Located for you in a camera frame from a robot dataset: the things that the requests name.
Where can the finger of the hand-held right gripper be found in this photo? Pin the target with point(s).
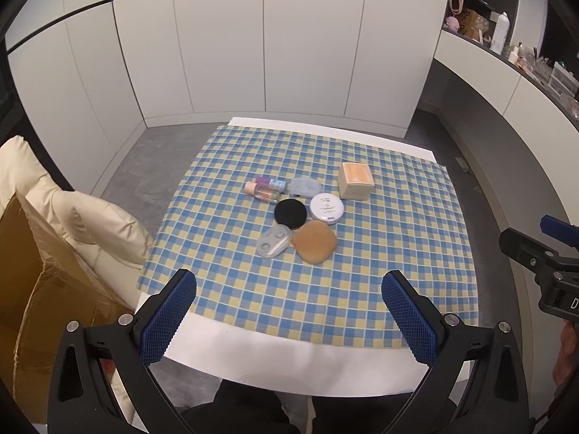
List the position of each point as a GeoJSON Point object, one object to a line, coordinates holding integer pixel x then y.
{"type": "Point", "coordinates": [558, 228]}
{"type": "Point", "coordinates": [520, 244]}

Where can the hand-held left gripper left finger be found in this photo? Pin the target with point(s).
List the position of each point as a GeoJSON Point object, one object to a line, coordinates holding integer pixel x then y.
{"type": "Point", "coordinates": [167, 316]}

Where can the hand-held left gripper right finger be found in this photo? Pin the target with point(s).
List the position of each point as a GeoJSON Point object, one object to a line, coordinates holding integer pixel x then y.
{"type": "Point", "coordinates": [409, 321]}

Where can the tan makeup sponge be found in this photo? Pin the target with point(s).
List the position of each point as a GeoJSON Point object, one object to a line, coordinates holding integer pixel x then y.
{"type": "Point", "coordinates": [314, 244]}

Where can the white round compact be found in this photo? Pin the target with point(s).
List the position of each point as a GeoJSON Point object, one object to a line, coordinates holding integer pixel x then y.
{"type": "Point", "coordinates": [326, 208]}

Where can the brown cardboard box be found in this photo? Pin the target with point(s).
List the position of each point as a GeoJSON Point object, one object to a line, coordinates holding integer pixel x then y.
{"type": "Point", "coordinates": [27, 280]}

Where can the small beige carton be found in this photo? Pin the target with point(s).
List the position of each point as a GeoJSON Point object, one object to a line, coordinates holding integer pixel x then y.
{"type": "Point", "coordinates": [356, 181]}

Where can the small clear pink-capped bottle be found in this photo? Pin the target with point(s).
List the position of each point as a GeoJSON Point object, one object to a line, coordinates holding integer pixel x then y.
{"type": "Point", "coordinates": [264, 193]}

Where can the black round powder puff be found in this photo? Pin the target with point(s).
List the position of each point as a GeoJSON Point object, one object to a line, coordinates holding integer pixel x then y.
{"type": "Point", "coordinates": [291, 213]}

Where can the grey-blue plastic case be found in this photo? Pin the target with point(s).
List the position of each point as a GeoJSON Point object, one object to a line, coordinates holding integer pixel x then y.
{"type": "Point", "coordinates": [305, 186]}

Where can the small purple bottle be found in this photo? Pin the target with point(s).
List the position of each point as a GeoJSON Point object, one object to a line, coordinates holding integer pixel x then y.
{"type": "Point", "coordinates": [276, 183]}

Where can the person's right hand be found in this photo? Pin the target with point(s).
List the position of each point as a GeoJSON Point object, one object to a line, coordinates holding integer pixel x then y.
{"type": "Point", "coordinates": [567, 352]}

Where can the blue yellow checked tablecloth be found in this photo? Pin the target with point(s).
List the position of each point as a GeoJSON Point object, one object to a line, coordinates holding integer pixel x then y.
{"type": "Point", "coordinates": [362, 280]}

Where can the floor socket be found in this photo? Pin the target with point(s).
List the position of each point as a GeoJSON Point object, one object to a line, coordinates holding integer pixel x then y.
{"type": "Point", "coordinates": [462, 164]}

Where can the white table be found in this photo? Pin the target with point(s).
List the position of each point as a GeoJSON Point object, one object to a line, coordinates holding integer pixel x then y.
{"type": "Point", "coordinates": [294, 361]}

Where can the cream padded armchair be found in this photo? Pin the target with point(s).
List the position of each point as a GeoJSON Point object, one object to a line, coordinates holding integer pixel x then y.
{"type": "Point", "coordinates": [90, 217]}

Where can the clear plastic organiser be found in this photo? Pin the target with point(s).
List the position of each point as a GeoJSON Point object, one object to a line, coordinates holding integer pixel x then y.
{"type": "Point", "coordinates": [561, 79]}

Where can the white curved counter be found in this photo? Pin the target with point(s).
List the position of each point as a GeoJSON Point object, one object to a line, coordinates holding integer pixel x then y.
{"type": "Point", "coordinates": [497, 81]}

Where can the small white bottle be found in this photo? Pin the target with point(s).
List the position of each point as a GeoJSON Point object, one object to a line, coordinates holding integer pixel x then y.
{"type": "Point", "coordinates": [513, 56]}

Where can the white spray bottle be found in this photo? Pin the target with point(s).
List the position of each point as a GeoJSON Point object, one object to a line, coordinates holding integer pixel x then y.
{"type": "Point", "coordinates": [499, 31]}

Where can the brown patterned box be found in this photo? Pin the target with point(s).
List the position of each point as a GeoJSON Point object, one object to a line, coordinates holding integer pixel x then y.
{"type": "Point", "coordinates": [475, 22]}

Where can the small pink round pouch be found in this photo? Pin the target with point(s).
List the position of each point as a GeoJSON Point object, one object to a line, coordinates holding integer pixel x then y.
{"type": "Point", "coordinates": [452, 21]}

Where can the black glass oven column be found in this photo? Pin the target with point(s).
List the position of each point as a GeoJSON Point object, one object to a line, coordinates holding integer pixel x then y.
{"type": "Point", "coordinates": [13, 99]}

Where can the white wall cabinets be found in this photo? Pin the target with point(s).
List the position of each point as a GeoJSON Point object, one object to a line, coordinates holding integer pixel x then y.
{"type": "Point", "coordinates": [271, 54]}

